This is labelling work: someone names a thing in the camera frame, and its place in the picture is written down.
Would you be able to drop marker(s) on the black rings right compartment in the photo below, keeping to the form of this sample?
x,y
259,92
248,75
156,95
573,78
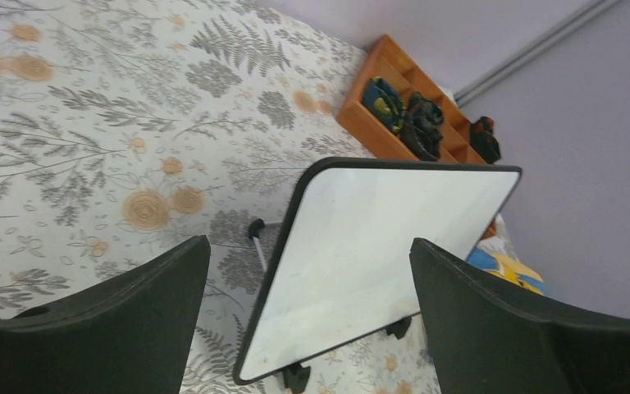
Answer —
x,y
484,140

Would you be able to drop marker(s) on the black rings middle compartment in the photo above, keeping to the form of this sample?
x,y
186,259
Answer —
x,y
422,128

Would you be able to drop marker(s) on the floral tablecloth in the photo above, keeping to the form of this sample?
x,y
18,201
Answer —
x,y
127,127

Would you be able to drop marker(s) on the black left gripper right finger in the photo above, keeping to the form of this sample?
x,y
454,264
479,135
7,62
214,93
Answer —
x,y
487,335

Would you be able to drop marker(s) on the white marker pen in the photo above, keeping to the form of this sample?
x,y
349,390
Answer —
x,y
253,234

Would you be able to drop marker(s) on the orange wooden compartment tray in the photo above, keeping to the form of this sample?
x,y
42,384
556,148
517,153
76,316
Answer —
x,y
396,111

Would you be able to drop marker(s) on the blue Pikachu cloth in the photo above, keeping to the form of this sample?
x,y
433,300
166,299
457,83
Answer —
x,y
497,256

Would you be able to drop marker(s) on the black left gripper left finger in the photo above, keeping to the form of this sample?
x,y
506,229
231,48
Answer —
x,y
129,334

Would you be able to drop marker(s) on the white whiteboard black frame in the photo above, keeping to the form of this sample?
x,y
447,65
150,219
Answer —
x,y
340,269

